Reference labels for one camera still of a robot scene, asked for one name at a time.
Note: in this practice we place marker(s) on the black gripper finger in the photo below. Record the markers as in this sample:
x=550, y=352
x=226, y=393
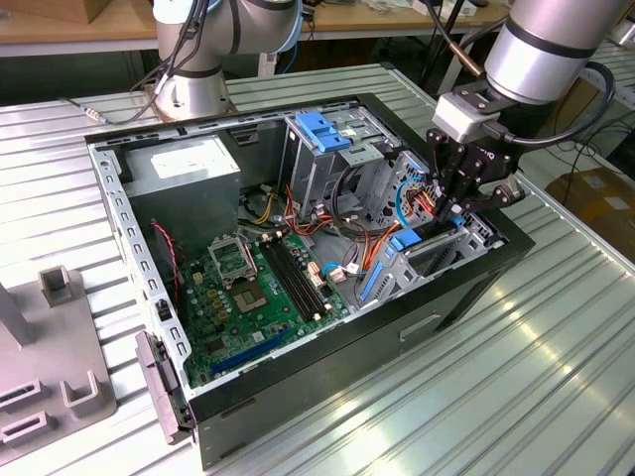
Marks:
x=488, y=203
x=439, y=168

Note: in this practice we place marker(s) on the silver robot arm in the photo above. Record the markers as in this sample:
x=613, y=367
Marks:
x=536, y=54

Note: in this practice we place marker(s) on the metal disk bay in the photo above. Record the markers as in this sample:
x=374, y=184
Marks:
x=441, y=255

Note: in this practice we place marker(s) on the large cardboard box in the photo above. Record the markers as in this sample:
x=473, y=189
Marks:
x=595, y=198

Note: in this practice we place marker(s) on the blue drive cage latch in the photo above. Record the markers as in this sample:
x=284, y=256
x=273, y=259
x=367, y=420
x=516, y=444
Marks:
x=322, y=134

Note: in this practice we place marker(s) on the metal optical drive cage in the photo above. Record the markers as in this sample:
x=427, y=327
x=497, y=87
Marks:
x=317, y=178

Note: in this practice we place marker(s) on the wooden desk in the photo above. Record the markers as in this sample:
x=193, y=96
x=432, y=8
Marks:
x=372, y=22

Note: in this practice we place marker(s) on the black RAM slot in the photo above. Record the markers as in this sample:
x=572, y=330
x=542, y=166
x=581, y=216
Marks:
x=301, y=275
x=288, y=277

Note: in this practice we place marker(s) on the black PC case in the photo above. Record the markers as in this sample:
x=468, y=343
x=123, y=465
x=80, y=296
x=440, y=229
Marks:
x=347, y=377

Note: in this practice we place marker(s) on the CPU socket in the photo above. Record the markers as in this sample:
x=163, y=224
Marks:
x=250, y=300

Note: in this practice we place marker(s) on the grey power supply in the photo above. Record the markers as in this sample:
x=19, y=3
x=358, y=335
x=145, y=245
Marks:
x=188, y=208

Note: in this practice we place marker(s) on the green motherboard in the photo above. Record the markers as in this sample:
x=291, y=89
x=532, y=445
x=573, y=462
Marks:
x=248, y=342

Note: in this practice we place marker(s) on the blue expansion slot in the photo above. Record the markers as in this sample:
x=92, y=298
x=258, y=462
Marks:
x=248, y=354

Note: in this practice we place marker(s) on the grey case side latch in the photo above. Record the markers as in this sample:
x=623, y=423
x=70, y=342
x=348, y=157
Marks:
x=159, y=387

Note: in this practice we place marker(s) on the grey parts rack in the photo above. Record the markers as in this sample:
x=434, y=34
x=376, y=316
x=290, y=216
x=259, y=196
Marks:
x=49, y=347

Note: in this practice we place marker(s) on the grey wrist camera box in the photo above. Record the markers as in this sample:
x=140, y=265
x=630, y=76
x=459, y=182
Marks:
x=461, y=119

